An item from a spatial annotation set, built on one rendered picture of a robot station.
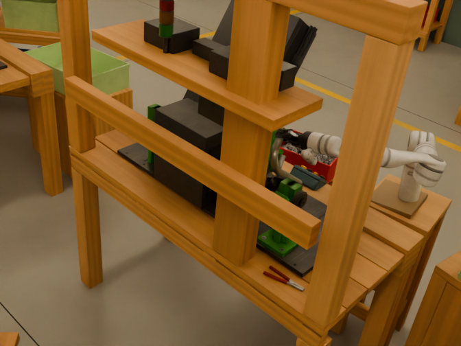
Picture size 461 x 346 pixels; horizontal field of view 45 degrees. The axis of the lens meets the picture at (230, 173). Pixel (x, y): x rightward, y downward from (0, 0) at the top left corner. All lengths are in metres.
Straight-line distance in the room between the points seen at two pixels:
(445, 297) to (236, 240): 0.95
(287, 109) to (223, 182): 0.34
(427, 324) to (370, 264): 0.53
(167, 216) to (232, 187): 0.52
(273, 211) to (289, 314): 0.43
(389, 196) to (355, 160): 1.12
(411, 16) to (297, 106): 0.50
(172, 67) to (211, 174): 0.38
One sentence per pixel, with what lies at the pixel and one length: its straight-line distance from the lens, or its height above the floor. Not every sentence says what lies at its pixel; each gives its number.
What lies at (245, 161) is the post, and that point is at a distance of 1.79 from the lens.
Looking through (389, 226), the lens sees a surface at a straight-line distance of 2.38.
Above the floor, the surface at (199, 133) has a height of 1.24.
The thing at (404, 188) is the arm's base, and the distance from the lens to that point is 2.59.
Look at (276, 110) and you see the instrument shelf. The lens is 1.66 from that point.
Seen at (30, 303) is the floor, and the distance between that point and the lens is 3.20.
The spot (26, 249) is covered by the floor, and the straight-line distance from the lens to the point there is 3.52.
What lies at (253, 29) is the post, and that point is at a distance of 1.63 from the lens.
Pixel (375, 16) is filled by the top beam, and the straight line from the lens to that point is 1.39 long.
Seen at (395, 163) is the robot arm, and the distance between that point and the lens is 1.99.
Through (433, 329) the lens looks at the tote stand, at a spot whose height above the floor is 0.49.
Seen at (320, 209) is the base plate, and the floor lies 0.90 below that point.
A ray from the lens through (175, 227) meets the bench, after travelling 2.24.
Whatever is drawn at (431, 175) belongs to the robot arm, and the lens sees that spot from 2.07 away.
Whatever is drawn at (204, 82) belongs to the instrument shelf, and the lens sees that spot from 1.79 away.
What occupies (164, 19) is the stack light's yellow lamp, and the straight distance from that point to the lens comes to 1.95.
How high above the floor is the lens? 2.27
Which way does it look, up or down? 33 degrees down
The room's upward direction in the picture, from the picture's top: 6 degrees clockwise
